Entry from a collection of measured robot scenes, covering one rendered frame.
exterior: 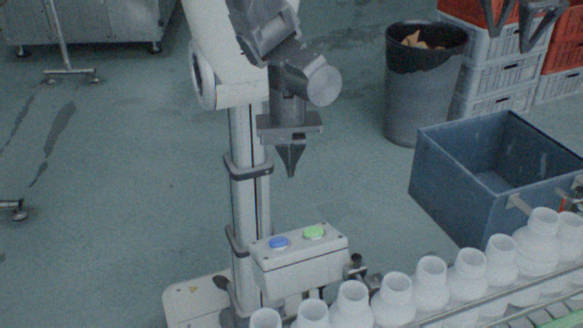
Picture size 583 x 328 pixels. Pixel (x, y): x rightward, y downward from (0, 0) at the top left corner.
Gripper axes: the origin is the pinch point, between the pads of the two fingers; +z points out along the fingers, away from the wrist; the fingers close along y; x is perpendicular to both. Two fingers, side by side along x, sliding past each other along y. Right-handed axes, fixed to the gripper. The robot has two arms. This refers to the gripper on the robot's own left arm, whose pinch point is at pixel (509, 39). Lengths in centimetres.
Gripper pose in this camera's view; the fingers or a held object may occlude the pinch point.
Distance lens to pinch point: 80.6
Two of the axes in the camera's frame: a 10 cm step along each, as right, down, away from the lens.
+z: 0.1, 8.2, 5.7
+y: -3.6, -5.3, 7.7
